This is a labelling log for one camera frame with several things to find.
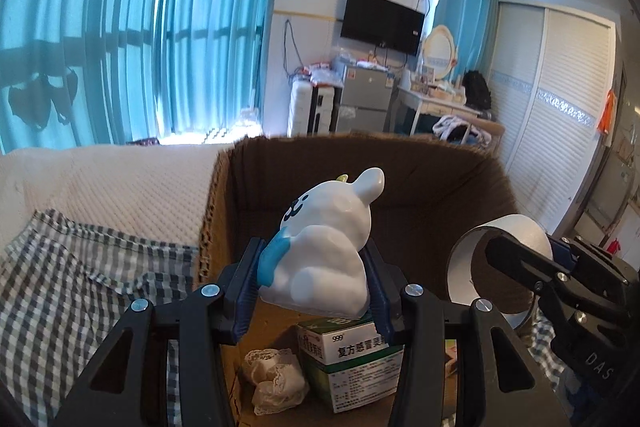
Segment orange hanging cloth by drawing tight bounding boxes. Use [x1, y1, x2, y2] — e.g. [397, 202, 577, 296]
[596, 89, 615, 134]

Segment white air purifier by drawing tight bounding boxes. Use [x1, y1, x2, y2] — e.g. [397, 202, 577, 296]
[287, 81, 315, 136]

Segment white louvred wardrobe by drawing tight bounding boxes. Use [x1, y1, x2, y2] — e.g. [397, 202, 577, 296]
[487, 0, 618, 233]

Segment black wall television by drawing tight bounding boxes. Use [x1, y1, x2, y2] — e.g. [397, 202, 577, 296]
[341, 0, 427, 56]

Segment black backpack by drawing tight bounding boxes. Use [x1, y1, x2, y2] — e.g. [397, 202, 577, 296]
[461, 69, 493, 110]

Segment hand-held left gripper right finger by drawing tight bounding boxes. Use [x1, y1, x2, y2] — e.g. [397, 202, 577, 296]
[362, 241, 573, 427]

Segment white rabbit figurine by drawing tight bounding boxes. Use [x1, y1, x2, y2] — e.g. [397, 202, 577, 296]
[256, 167, 387, 319]

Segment oval white vanity mirror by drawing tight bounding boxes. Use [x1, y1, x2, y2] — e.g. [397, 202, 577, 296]
[422, 24, 458, 82]

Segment dangling wall cable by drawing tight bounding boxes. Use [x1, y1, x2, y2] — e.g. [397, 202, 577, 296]
[282, 19, 303, 80]

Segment grey mini fridge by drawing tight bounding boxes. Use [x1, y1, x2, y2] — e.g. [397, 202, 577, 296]
[336, 64, 396, 134]

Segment pile of clothes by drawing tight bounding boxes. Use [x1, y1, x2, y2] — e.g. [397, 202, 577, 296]
[432, 114, 488, 142]

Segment white lace cloth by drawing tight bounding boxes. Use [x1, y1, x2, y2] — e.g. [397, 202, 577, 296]
[242, 348, 310, 417]

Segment wooden chair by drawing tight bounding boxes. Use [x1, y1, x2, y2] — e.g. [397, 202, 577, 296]
[435, 114, 506, 152]

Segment wide blue window curtain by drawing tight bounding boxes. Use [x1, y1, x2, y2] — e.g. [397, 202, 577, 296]
[0, 0, 171, 155]

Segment white dressing table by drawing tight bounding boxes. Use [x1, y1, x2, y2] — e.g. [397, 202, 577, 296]
[387, 84, 493, 138]

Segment grey tape roll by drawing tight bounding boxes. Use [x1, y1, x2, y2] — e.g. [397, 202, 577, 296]
[446, 214, 553, 328]

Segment black white tower appliance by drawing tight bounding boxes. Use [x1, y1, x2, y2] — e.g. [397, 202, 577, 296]
[310, 86, 336, 135]

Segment green white medicine box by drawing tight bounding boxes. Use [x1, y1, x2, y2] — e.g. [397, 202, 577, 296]
[296, 313, 407, 413]

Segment narrow blue window curtain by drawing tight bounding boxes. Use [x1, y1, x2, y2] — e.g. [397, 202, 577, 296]
[155, 0, 288, 145]

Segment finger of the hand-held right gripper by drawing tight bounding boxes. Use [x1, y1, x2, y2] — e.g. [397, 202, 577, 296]
[547, 234, 638, 288]
[484, 229, 571, 294]

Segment brown cardboard box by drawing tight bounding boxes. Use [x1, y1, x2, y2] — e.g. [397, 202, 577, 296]
[192, 133, 533, 427]

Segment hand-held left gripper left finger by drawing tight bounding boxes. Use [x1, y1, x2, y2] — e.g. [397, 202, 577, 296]
[52, 237, 267, 427]

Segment pile of plastic packages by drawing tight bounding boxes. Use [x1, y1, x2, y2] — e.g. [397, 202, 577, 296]
[300, 59, 346, 86]

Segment checkered blanket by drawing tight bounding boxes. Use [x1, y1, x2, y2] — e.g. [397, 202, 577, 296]
[0, 207, 586, 427]

